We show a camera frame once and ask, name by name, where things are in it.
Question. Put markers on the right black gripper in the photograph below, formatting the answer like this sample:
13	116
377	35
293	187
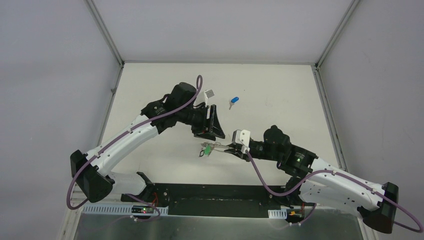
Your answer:
238	152

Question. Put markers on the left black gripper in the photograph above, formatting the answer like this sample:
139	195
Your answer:
207	120

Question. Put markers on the green tag key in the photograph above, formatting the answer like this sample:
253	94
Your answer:
207	150

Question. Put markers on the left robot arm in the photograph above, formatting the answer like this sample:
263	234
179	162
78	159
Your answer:
92	171

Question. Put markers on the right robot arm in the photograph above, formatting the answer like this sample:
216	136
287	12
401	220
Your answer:
315	181

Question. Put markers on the blue tag key centre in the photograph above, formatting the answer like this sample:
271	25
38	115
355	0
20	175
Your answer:
232	102

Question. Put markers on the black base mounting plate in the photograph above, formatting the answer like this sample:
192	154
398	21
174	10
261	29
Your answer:
214	200

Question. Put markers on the right controller board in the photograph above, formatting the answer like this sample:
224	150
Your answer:
295	215

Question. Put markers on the controller board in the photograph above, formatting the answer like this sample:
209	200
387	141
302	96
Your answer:
295	215
142	209

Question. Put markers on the left controller board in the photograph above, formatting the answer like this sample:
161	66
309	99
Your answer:
142	209

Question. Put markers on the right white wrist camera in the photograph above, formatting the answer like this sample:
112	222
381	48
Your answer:
242	137

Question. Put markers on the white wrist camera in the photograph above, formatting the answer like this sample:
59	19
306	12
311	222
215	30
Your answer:
242	137
208	94

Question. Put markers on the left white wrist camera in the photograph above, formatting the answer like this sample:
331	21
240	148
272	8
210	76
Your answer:
208	94

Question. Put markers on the aluminium frame rail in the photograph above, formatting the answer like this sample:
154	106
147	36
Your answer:
112	219

